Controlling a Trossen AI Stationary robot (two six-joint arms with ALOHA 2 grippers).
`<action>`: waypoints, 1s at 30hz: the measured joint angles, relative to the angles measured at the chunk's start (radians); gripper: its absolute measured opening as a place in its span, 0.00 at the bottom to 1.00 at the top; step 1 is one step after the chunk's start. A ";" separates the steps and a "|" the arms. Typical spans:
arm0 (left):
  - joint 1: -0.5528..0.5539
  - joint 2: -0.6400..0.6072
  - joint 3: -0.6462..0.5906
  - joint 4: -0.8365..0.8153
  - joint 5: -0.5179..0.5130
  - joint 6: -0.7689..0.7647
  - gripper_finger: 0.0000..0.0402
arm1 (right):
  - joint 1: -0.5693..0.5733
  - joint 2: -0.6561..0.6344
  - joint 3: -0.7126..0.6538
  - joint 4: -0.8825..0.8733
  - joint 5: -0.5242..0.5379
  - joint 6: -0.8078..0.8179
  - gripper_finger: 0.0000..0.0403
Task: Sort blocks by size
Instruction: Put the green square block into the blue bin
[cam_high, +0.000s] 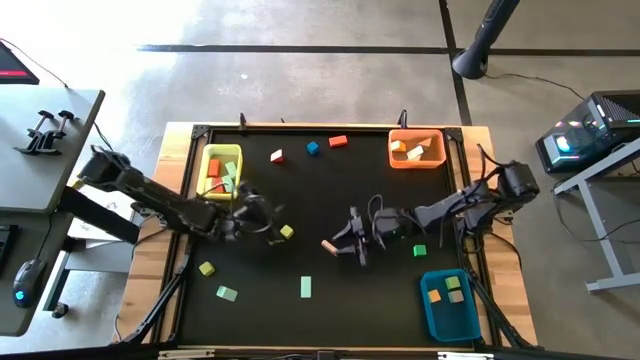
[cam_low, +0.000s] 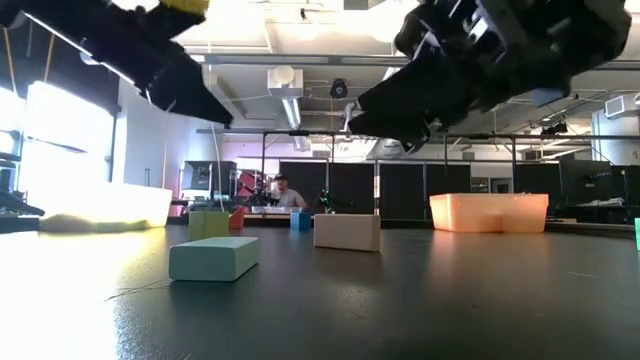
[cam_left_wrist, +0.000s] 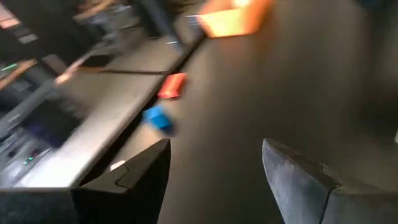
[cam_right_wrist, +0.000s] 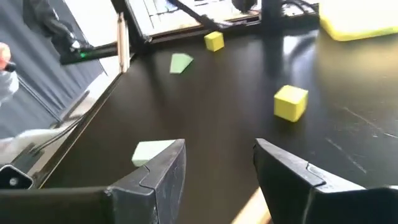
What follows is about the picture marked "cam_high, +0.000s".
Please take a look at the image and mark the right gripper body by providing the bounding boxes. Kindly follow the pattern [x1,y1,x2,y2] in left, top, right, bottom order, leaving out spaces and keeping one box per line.
[349,205,419,266]

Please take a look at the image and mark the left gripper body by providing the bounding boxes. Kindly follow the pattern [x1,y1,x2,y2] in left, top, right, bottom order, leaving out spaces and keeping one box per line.
[222,182,275,244]

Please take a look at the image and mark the yellow plastic bin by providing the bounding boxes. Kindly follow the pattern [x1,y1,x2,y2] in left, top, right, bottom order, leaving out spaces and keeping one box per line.
[196,143,245,201]

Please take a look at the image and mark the orange plastic bin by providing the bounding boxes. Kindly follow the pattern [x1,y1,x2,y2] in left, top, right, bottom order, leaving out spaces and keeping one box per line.
[387,128,448,170]

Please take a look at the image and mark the black table mat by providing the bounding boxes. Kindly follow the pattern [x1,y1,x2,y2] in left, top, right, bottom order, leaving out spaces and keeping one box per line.
[177,129,476,350]

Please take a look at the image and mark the blue plastic bin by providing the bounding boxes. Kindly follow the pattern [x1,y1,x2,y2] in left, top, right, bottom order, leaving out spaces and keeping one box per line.
[418,268,482,344]

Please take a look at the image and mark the black diagonal support beam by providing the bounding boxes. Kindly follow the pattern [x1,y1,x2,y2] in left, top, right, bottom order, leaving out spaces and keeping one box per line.
[58,187,141,245]

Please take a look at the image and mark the white sheet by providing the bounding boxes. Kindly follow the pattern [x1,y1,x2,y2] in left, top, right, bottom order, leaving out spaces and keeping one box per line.
[66,188,147,242]

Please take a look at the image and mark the black pole stand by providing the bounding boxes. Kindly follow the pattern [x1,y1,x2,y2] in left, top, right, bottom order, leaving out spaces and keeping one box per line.
[451,0,521,80]

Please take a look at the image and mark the black screw clamp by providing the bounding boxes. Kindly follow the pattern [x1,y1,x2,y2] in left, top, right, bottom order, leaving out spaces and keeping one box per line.
[13,109,55,156]
[37,109,75,156]

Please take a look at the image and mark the desktop computer with coloured lights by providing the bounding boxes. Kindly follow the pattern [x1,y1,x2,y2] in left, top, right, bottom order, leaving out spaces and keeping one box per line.
[535,89,640,174]

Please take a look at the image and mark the grey desk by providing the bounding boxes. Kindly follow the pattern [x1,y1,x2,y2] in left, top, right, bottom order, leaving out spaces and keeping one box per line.
[0,84,106,337]

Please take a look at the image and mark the grey metal side table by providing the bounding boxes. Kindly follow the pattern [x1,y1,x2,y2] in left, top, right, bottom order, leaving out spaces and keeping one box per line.
[552,137,640,296]

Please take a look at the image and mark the black computer mouse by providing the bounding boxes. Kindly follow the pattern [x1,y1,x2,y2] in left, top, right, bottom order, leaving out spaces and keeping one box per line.
[11,258,47,309]

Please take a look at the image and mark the black keyboard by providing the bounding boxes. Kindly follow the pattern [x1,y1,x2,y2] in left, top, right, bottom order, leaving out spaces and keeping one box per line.
[0,224,20,277]

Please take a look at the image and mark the silver metal bracket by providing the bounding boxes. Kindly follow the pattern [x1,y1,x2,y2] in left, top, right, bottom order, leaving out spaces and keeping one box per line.
[158,349,216,360]
[437,351,495,360]

